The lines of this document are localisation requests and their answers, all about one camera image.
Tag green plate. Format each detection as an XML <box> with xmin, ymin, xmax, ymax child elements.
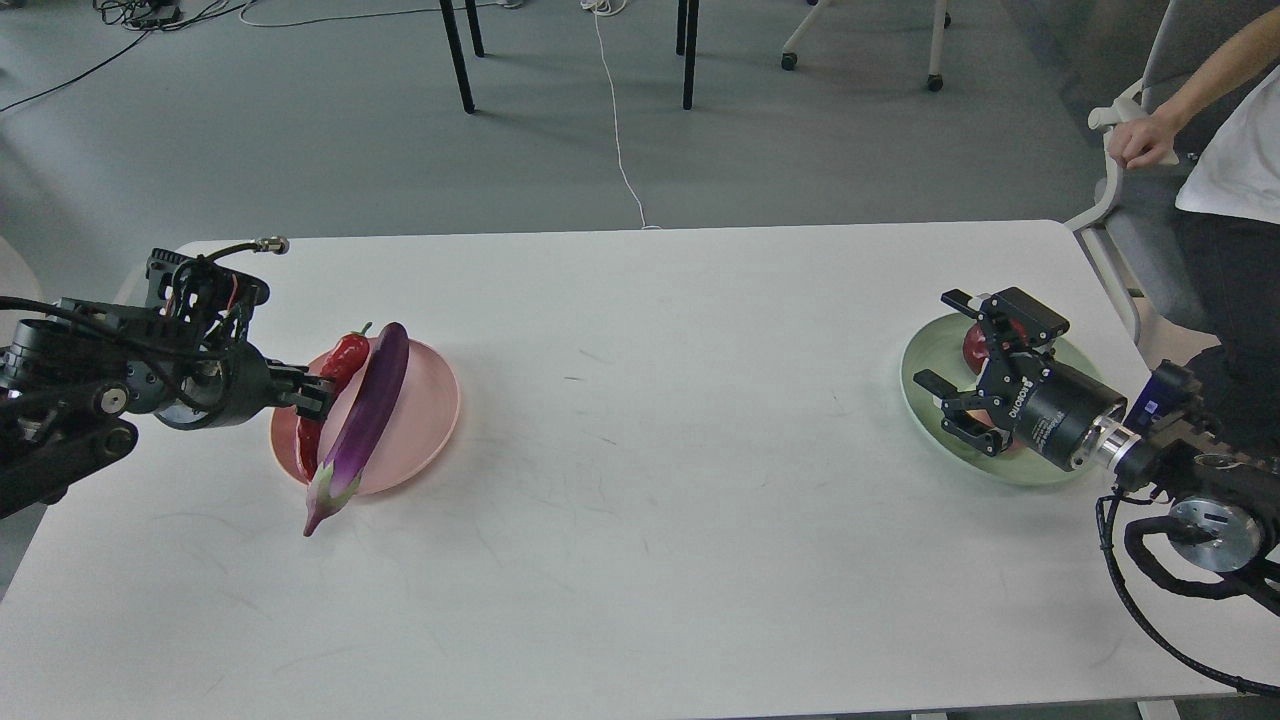
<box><xmin>900</xmin><ymin>313</ymin><xmax>1082</xmax><ymax>487</ymax></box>

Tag person's forearm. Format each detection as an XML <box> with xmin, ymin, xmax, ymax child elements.
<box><xmin>1156</xmin><ymin>8</ymin><xmax>1279</xmax><ymax>131</ymax></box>

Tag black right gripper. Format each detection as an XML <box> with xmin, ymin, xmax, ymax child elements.
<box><xmin>911</xmin><ymin>287</ymin><xmax>1126</xmax><ymax>471</ymax></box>

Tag purple eggplant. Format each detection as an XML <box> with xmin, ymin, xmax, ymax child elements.
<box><xmin>303</xmin><ymin>322</ymin><xmax>410</xmax><ymax>537</ymax></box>

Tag yellow pink apple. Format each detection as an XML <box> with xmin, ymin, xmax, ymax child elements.
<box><xmin>966</xmin><ymin>407</ymin><xmax>1025</xmax><ymax>452</ymax></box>

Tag black table leg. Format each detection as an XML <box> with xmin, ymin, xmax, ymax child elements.
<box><xmin>438</xmin><ymin>0</ymin><xmax>485</xmax><ymax>115</ymax></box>
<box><xmin>675</xmin><ymin>0</ymin><xmax>701</xmax><ymax>111</ymax></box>

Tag black cables on floor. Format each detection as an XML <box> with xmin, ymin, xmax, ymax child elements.
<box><xmin>0</xmin><ymin>0</ymin><xmax>442</xmax><ymax>113</ymax></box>

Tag person's hand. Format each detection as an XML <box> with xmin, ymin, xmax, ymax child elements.
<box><xmin>1106</xmin><ymin>111</ymin><xmax>1187</xmax><ymax>170</ymax></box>

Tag red pomegranate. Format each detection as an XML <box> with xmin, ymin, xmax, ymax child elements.
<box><xmin>961</xmin><ymin>322</ymin><xmax>989</xmax><ymax>375</ymax></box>

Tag white chair base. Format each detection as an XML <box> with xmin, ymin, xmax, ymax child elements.
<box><xmin>777</xmin><ymin>1</ymin><xmax>952</xmax><ymax>94</ymax></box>

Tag red chili pepper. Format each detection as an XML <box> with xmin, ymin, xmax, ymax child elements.
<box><xmin>294</xmin><ymin>322</ymin><xmax>372</xmax><ymax>484</ymax></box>

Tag grey office chair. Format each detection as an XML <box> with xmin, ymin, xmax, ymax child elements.
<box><xmin>1068</xmin><ymin>1</ymin><xmax>1266</xmax><ymax>340</ymax></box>

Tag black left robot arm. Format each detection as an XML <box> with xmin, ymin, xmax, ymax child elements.
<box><xmin>1</xmin><ymin>237</ymin><xmax>338</xmax><ymax>516</ymax></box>

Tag person in white shirt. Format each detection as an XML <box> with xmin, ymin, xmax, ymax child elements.
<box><xmin>1176</xmin><ymin>70</ymin><xmax>1279</xmax><ymax>448</ymax></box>

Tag pink plate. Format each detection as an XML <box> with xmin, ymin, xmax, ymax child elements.
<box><xmin>270</xmin><ymin>340</ymin><xmax>461</xmax><ymax>496</ymax></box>

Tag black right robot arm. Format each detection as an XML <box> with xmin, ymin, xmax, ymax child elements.
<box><xmin>911</xmin><ymin>287</ymin><xmax>1277</xmax><ymax>697</ymax></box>

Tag white cable on floor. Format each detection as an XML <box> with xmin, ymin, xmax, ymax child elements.
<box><xmin>582</xmin><ymin>0</ymin><xmax>663</xmax><ymax>231</ymax></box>

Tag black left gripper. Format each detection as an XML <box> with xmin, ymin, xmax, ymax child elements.
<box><xmin>186</xmin><ymin>341</ymin><xmax>335</xmax><ymax>430</ymax></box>

